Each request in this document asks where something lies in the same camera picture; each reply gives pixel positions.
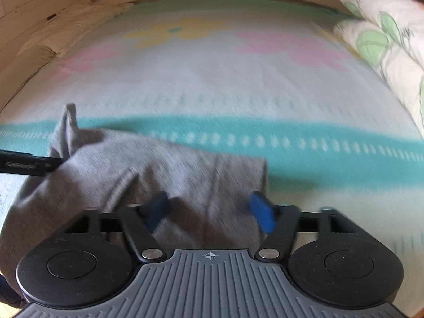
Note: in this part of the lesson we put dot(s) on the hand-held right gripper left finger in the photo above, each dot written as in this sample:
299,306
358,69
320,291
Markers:
157,210

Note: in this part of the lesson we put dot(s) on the pastel floral blanket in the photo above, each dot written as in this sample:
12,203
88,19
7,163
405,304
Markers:
232,89

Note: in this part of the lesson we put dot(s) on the beige pillow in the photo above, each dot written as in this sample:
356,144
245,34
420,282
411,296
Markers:
73,29

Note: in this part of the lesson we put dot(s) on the grey pants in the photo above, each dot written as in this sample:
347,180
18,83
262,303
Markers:
149,165

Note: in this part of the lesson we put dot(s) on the white green leaf-print duvet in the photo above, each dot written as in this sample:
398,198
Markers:
391,39

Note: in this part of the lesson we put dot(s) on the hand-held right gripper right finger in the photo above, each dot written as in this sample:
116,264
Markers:
263,212

